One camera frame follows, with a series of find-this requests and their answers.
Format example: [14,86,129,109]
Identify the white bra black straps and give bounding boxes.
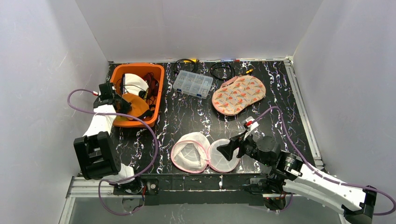
[120,73,150,97]

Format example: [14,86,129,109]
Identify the orange bra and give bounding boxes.
[122,93,154,119]

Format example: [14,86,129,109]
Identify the white mesh laundry bag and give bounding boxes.
[170,132,240,174]

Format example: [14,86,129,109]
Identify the floral pink fabric pouch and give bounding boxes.
[212,75,266,116]

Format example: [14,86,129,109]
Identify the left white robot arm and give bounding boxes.
[73,83,135,185]

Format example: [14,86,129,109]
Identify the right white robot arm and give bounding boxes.
[217,134,376,224]

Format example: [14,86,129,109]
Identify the dark maroon bra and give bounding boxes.
[143,72,159,107]

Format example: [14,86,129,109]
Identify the orange plastic bin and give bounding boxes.
[110,63,165,127]

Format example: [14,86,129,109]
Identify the clear plastic screw box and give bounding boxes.
[173,70,213,99]

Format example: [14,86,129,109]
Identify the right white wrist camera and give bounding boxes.
[243,116,259,140]

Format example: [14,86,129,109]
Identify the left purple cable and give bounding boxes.
[67,89,159,217]

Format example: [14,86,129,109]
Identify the purple cable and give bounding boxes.
[246,106,396,217]
[67,89,159,217]

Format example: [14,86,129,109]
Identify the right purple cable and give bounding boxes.
[246,106,396,217]

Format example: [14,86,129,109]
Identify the aluminium right rail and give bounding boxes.
[284,56,354,224]

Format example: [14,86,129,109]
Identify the black coiled cable right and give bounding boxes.
[210,62,236,81]

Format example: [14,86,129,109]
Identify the black coiled cable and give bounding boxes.
[210,62,236,81]
[173,58,199,75]

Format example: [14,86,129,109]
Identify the black coiled cable left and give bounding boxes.
[173,58,199,75]

